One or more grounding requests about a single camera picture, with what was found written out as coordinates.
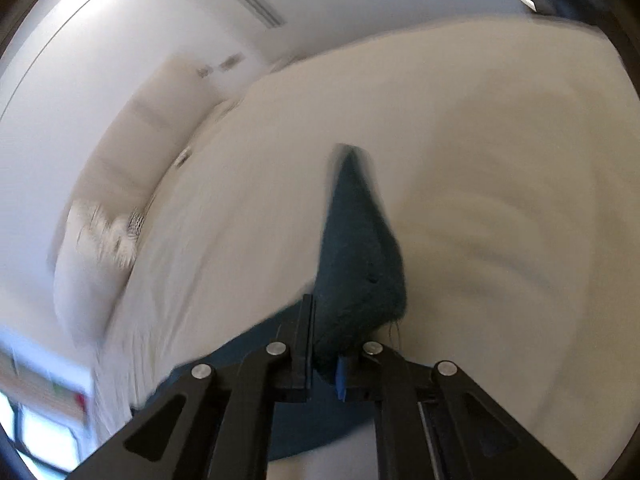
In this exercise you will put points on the beige padded headboard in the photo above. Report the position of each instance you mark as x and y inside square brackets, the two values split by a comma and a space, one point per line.
[146, 137]

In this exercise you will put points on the white wall shelf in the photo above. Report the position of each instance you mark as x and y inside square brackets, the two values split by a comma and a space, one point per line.
[50, 392]

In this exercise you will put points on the wall power socket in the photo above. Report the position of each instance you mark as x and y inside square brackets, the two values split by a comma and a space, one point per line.
[230, 62]

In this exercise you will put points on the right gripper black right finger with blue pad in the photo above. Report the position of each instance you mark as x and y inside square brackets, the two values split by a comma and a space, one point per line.
[435, 422]

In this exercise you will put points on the small white item on bed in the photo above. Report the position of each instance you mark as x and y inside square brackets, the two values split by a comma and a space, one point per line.
[182, 157]

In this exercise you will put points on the dark teal knit sweater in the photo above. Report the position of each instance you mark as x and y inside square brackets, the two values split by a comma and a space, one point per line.
[359, 287]

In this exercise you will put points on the white fluffy pillow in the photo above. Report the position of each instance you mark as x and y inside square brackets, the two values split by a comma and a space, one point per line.
[93, 266]

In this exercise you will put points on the black framed window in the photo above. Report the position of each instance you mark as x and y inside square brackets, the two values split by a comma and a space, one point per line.
[48, 448]

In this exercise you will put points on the black and white striped item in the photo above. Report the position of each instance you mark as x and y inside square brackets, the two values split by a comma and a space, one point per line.
[135, 224]

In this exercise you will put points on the white wardrobe with black handles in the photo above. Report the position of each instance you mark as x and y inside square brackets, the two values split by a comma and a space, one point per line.
[99, 50]

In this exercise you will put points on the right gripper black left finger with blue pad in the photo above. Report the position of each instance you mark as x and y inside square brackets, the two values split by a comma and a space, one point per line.
[214, 423]

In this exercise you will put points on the red box on shelf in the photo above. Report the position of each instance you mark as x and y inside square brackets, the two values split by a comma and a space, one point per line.
[81, 400]

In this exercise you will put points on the beige bed with duvet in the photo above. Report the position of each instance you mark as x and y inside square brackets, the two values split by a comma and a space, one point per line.
[505, 152]

